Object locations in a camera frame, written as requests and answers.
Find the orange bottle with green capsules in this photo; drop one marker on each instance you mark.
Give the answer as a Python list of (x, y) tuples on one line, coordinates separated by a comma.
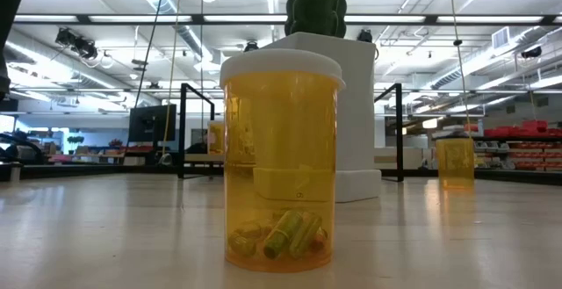
[(281, 148)]

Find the orange pill bottle white cap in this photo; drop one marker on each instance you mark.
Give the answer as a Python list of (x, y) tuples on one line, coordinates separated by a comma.
[(216, 137)]

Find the white hexagonal planter pot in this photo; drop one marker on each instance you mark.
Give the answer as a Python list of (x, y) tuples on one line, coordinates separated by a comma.
[(355, 104)]

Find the person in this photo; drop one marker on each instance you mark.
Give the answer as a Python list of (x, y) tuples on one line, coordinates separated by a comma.
[(199, 147)]

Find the black ceiling spotlight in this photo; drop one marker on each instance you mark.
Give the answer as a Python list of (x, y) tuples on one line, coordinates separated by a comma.
[(250, 46), (531, 52), (86, 49), (364, 36), (66, 37)]

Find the black background monitor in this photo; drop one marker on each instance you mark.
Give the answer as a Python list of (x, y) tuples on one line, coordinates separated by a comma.
[(151, 122)]

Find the green cactus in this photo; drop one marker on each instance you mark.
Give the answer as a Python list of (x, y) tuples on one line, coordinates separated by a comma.
[(316, 3)]

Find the black overhead rig beam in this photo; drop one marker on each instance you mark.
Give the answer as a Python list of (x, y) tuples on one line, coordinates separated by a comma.
[(197, 19)]

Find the white ceiling air vent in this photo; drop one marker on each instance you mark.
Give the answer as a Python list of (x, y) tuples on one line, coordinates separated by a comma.
[(500, 38)]

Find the storage rack with red bins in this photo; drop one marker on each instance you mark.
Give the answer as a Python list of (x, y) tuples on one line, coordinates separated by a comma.
[(527, 131)]

